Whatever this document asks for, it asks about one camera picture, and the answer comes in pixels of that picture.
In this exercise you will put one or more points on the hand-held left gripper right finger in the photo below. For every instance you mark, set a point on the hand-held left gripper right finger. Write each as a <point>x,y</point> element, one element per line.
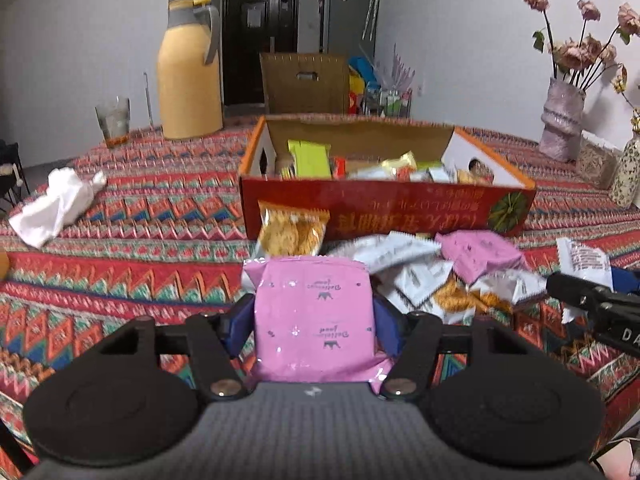
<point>385,320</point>

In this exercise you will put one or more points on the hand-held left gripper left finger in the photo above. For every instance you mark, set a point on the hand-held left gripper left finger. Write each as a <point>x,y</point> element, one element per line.
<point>242,317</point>

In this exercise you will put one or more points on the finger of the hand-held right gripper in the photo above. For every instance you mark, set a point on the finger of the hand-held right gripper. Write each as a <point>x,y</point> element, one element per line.
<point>627,281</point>
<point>575,287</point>

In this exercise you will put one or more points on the white snack packet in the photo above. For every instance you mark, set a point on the white snack packet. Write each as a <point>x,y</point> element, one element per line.
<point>582,260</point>
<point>395,252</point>
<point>417,285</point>
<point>510,285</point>

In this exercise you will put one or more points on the pink snack packet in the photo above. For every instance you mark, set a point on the pink snack packet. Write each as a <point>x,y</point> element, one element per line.
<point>312,320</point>
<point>480,255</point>

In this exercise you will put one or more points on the red cardboard box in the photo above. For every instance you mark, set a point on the red cardboard box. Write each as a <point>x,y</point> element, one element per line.
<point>375,205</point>

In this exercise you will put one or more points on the orange cracker packet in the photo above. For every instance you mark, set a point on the orange cracker packet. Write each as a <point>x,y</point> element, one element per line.
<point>292,230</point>
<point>460,300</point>

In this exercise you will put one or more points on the small floral vase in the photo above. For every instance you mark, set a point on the small floral vase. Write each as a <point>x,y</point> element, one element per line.
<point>627,170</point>

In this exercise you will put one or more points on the floral tissue box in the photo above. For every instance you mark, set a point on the floral tissue box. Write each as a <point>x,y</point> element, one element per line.
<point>595,160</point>

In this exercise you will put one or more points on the gold snack packet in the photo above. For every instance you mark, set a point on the gold snack packet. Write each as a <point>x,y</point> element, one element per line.
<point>400,162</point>

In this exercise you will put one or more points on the yellow flower branch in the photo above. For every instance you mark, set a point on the yellow flower branch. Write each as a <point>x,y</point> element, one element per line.
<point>636,120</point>

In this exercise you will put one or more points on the small red snack packet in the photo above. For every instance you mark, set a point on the small red snack packet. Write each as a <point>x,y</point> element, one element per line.
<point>339,165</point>

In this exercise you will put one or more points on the purple textured vase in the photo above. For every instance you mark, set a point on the purple textured vase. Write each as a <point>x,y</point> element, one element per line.
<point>562,120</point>

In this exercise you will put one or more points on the green snack packet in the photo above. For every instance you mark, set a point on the green snack packet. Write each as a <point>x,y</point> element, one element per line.
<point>310,157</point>

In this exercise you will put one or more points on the crumpled white tissue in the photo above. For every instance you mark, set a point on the crumpled white tissue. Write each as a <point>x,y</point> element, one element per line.
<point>55,205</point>

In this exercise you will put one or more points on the brown cardboard carton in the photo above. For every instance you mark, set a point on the brown cardboard carton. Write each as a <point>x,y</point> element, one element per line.
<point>285,90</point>

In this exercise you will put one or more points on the glass cup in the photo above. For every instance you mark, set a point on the glass cup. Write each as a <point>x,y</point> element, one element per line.
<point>114,122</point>

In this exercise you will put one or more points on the dried rose bouquet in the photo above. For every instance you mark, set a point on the dried rose bouquet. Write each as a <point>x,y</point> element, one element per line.
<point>575,52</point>

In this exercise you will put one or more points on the yellow thermos jug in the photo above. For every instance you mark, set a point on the yellow thermos jug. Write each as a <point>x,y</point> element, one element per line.
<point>187,85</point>

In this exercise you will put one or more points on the orange object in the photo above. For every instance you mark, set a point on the orange object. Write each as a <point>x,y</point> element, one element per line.
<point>3,265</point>

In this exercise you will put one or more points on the dried lavender bunch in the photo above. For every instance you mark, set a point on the dried lavender bunch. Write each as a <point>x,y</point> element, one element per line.
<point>400,72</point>

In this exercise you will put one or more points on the blue bag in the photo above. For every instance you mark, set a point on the blue bag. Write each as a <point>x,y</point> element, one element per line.
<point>362,67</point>

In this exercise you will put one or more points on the dark door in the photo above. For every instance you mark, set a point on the dark door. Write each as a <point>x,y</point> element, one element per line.
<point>250,60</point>

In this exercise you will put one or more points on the dark furniture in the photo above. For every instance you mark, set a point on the dark furniture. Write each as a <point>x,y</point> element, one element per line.
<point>10,170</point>

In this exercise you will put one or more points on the grey refrigerator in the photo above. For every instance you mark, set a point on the grey refrigerator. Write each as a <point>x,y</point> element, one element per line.
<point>345,25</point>

